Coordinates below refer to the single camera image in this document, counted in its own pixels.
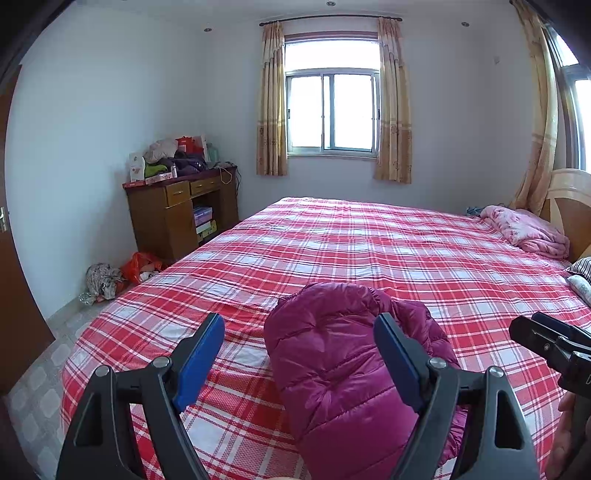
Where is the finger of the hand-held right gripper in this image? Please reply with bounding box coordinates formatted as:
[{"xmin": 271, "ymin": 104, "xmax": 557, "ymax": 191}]
[
  {"xmin": 509, "ymin": 315, "xmax": 578, "ymax": 366},
  {"xmin": 531, "ymin": 313, "xmax": 591, "ymax": 345}
]

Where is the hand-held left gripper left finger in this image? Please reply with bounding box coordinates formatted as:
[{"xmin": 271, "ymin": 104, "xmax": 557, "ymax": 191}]
[{"xmin": 56, "ymin": 312, "xmax": 226, "ymax": 480}]

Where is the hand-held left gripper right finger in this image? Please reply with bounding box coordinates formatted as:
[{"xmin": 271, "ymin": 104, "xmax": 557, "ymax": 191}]
[{"xmin": 373, "ymin": 313, "xmax": 541, "ymax": 480}]

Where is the magenta puffer jacket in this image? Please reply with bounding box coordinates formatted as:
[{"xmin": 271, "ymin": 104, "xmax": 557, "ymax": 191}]
[{"xmin": 263, "ymin": 281, "xmax": 467, "ymax": 480}]

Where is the pile of clothes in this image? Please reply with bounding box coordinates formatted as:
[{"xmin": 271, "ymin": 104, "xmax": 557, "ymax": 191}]
[{"xmin": 143, "ymin": 138, "xmax": 208, "ymax": 177}]

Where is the person's right hand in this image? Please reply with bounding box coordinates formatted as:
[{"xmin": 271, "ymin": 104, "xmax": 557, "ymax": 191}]
[{"xmin": 545, "ymin": 392, "xmax": 581, "ymax": 480}]

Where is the grey patterned pillow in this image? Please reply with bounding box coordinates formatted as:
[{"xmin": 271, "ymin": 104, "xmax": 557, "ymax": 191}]
[{"xmin": 566, "ymin": 274, "xmax": 591, "ymax": 308}]

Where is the pink folded quilt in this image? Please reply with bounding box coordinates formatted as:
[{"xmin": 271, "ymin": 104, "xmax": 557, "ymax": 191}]
[{"xmin": 480, "ymin": 205, "xmax": 571, "ymax": 258}]

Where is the red plastic bag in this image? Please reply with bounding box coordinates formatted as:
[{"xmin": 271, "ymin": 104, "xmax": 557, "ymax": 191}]
[{"xmin": 121, "ymin": 251, "xmax": 164, "ymax": 284}]

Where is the grey patterned bag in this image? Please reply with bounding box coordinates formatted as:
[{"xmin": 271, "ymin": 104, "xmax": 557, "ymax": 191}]
[{"xmin": 85, "ymin": 263, "xmax": 123, "ymax": 301}]

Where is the bed with red plaid sheet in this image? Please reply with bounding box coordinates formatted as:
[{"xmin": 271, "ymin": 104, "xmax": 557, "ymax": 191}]
[{"xmin": 60, "ymin": 196, "xmax": 591, "ymax": 480}]

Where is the wooden headboard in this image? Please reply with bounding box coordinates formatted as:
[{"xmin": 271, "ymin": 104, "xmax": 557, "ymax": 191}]
[{"xmin": 540, "ymin": 168, "xmax": 591, "ymax": 264}]

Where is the stack of boxes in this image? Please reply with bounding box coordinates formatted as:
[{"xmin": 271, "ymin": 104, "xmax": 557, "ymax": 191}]
[{"xmin": 193, "ymin": 205, "xmax": 218, "ymax": 243}]

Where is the brown wooden desk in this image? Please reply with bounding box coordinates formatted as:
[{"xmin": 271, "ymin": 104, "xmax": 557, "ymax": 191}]
[{"xmin": 122, "ymin": 164, "xmax": 241, "ymax": 265}]

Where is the brown wooden door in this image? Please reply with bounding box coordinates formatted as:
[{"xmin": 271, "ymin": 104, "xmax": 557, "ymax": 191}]
[{"xmin": 0, "ymin": 65, "xmax": 56, "ymax": 395}]

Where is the white printed box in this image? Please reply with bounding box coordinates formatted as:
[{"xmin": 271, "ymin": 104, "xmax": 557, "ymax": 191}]
[{"xmin": 128, "ymin": 152, "xmax": 147, "ymax": 183}]

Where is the yellow patterned curtain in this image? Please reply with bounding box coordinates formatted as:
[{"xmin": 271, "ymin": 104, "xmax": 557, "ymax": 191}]
[
  {"xmin": 373, "ymin": 17, "xmax": 413, "ymax": 184},
  {"xmin": 256, "ymin": 21, "xmax": 289, "ymax": 177},
  {"xmin": 508, "ymin": 0, "xmax": 559, "ymax": 217}
]

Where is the red paper bag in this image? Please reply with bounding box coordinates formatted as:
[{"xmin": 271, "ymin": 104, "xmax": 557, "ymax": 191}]
[{"xmin": 174, "ymin": 135, "xmax": 206, "ymax": 155}]

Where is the large side window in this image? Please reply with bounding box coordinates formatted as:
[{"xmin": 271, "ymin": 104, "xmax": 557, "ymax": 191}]
[{"xmin": 540, "ymin": 18, "xmax": 591, "ymax": 174}]

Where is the sliding window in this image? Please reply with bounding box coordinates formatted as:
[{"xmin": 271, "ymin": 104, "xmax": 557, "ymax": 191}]
[{"xmin": 283, "ymin": 34, "xmax": 382, "ymax": 155}]

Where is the dark curtain rod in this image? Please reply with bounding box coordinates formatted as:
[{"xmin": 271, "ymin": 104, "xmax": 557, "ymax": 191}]
[{"xmin": 259, "ymin": 15, "xmax": 402, "ymax": 27}]

